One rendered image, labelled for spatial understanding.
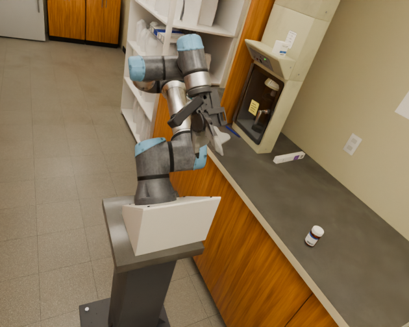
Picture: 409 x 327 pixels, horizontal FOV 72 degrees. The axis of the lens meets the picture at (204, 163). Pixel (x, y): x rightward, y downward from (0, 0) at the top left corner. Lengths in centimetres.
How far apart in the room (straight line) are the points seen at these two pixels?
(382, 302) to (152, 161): 100
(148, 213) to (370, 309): 86
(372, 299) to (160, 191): 88
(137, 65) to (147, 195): 42
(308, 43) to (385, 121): 58
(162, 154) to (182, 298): 127
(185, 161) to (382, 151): 113
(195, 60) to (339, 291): 96
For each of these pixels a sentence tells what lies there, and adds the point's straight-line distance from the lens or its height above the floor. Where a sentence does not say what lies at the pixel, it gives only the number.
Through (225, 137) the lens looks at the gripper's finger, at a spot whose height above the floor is 141.
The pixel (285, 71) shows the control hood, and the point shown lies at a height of 145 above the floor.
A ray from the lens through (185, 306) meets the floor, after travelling 205.
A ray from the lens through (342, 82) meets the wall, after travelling 193.
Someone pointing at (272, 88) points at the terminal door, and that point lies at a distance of 166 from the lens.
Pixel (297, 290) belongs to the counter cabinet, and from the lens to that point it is 134.
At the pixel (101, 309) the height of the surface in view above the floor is 1.
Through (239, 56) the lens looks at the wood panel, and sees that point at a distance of 182.
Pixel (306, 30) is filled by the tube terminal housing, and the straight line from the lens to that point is 158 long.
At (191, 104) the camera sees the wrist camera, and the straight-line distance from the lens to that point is 81.
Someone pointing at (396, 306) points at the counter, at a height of 94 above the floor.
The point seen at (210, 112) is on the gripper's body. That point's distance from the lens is 82.
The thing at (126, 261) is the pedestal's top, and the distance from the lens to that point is 102.
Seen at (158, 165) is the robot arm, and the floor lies 118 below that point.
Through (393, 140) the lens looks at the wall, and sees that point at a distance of 176.
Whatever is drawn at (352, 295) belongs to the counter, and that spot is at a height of 94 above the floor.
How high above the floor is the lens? 177
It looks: 34 degrees down
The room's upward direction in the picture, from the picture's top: 17 degrees clockwise
